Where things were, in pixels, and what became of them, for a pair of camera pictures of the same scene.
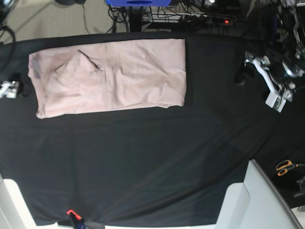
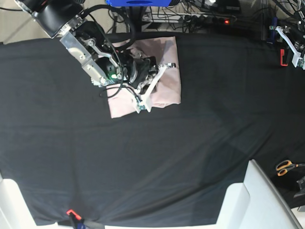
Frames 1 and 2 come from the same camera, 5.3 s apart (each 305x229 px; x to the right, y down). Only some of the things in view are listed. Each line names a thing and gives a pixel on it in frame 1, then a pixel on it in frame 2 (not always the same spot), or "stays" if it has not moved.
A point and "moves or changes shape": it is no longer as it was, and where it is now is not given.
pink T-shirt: x=85 y=78 moves or changes shape
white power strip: x=169 y=17 stays
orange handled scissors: x=284 y=166 stays
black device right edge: x=301 y=182 stays
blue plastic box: x=139 y=3 stays
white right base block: x=256 y=203 stays
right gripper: x=284 y=76 -> x=295 y=40
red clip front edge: x=77 y=215 stays
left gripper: x=9 y=89 -> x=139 y=71
